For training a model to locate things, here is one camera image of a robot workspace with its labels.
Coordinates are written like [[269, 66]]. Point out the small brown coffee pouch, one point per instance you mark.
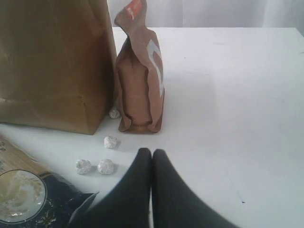
[[139, 72]]

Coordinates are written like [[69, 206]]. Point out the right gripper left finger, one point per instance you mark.
[[127, 205]]

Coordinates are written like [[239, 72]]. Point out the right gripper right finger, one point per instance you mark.
[[174, 204]]

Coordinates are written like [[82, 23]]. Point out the large brown paper bag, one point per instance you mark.
[[56, 63]]

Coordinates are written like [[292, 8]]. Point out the spaghetti packet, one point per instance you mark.
[[32, 196]]

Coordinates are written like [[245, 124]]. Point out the crumpled foil ball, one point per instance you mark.
[[114, 113], [110, 142], [83, 167], [105, 167]]

